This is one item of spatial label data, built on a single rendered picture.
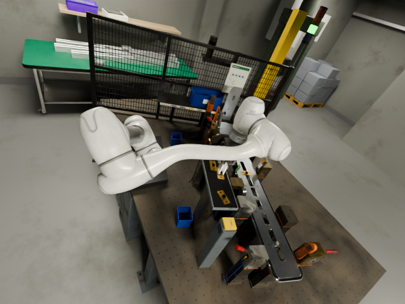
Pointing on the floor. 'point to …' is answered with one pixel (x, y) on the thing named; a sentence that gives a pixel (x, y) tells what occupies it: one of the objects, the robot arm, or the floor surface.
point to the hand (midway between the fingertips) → (222, 167)
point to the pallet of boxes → (313, 83)
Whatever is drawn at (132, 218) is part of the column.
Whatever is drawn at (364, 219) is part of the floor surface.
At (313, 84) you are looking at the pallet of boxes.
